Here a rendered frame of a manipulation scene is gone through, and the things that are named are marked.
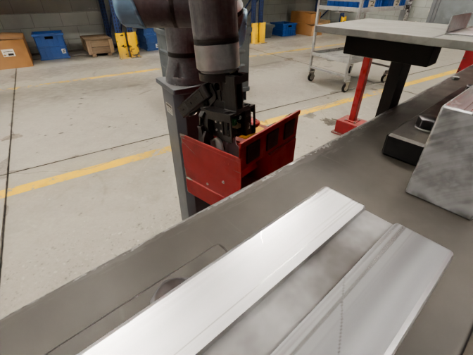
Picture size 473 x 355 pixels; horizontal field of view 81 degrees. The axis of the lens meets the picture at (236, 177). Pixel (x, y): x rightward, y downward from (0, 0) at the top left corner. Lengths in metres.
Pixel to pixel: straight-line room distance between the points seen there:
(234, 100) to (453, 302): 0.38
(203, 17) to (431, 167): 0.36
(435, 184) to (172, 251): 0.25
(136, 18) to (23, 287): 1.25
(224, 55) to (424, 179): 0.33
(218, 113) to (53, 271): 1.22
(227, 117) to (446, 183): 0.32
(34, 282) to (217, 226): 1.34
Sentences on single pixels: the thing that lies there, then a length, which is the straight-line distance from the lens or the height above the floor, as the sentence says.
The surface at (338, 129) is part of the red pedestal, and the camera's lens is 2.56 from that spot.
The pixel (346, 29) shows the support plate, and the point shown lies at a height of 1.00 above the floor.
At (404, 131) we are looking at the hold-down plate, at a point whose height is 0.90.
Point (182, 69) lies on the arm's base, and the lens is 1.00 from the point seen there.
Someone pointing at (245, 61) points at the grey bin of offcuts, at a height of 0.41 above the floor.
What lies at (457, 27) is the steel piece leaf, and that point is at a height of 1.01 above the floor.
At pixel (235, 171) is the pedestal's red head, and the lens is 0.50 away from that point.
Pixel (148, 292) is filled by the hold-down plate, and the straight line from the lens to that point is 0.19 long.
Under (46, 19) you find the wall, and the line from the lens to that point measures 6.63.
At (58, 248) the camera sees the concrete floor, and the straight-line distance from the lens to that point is 1.65.
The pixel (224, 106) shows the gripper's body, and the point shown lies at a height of 0.88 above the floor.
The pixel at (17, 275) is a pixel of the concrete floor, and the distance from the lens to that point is 1.63.
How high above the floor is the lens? 1.05
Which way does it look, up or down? 35 degrees down
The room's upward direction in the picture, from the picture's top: straight up
